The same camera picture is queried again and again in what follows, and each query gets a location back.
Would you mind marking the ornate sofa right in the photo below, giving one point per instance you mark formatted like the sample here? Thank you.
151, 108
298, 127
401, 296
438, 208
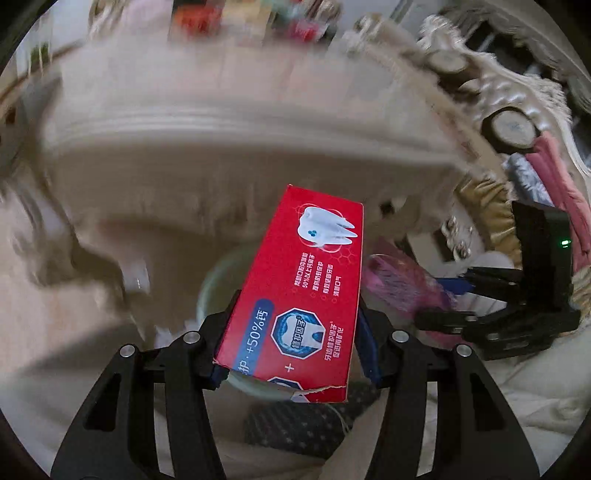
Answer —
542, 101

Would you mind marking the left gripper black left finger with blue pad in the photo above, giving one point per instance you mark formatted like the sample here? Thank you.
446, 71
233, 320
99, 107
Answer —
112, 435

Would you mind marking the magenta pink box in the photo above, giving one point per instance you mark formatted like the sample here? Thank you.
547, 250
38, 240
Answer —
405, 286

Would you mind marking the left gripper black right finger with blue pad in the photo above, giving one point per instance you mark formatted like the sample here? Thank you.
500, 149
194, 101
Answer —
477, 436

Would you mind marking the pale green wastebasket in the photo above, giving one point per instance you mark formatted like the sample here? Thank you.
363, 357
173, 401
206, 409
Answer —
220, 283

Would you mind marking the orange box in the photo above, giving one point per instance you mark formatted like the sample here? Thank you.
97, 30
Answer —
196, 19

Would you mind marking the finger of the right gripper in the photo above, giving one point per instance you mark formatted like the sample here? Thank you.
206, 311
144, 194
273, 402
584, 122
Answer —
466, 323
484, 281

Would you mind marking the pink cloth on sofa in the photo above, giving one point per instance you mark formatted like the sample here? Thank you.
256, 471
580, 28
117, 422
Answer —
548, 164

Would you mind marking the round cushion right sofa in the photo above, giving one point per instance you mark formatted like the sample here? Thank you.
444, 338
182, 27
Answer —
509, 130

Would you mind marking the red toothpaste box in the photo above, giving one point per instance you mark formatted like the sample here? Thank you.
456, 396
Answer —
294, 322

